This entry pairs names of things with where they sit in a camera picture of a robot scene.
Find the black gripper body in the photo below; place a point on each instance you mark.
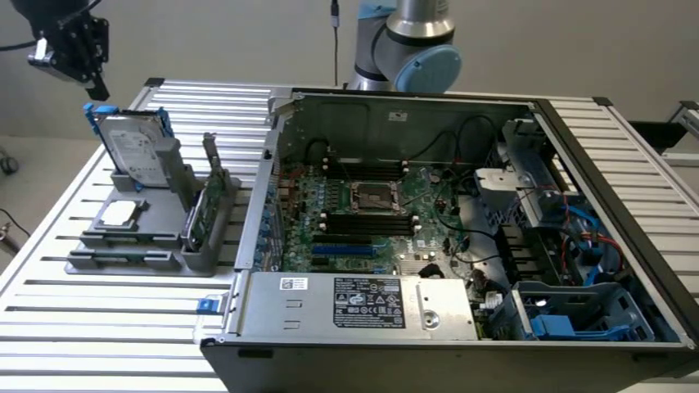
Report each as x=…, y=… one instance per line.
x=77, y=45

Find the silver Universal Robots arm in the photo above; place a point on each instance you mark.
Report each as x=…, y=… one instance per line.
x=418, y=28

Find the hard disk in blue carrier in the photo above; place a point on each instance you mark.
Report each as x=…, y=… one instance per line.
x=131, y=143

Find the blue-grey plastic disk bay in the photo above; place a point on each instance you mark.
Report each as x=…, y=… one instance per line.
x=590, y=303

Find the silver CPU chip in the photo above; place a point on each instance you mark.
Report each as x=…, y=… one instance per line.
x=119, y=213

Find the green graphics card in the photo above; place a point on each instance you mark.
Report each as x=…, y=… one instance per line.
x=210, y=204

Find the green RAM stick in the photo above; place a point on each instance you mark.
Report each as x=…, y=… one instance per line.
x=126, y=257
x=131, y=239

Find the grey parts rack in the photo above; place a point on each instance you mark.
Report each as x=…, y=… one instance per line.
x=165, y=249

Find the black long RAM slot bank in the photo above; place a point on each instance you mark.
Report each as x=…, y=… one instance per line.
x=369, y=224
x=366, y=168

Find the blue case latch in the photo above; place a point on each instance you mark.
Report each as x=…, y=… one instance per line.
x=207, y=305

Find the CPU socket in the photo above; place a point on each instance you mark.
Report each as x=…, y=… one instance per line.
x=375, y=196

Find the black expansion slot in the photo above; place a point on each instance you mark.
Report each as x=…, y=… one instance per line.
x=342, y=239

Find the blue expansion slot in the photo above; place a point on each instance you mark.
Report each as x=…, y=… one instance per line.
x=345, y=249

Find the grey power supply unit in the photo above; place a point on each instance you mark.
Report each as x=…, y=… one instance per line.
x=306, y=307

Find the green motherboard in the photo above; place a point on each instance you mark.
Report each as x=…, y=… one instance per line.
x=421, y=204

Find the silver metal drive cage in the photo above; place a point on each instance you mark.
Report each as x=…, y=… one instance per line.
x=508, y=180

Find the black open PC case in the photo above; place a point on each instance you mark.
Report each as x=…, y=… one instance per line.
x=437, y=368

